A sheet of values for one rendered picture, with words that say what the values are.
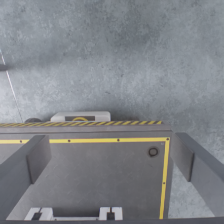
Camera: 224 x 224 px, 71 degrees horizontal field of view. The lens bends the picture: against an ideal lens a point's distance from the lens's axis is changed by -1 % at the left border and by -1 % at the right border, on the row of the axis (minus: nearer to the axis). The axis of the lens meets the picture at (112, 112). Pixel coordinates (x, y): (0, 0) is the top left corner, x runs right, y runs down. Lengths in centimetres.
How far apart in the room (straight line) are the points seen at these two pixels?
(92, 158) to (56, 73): 47
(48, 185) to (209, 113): 82
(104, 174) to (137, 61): 53
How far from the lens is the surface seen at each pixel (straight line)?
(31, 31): 90
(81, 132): 53
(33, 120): 81
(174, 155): 17
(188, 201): 121
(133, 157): 56
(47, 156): 17
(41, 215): 71
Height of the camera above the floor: 80
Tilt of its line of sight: 76 degrees down
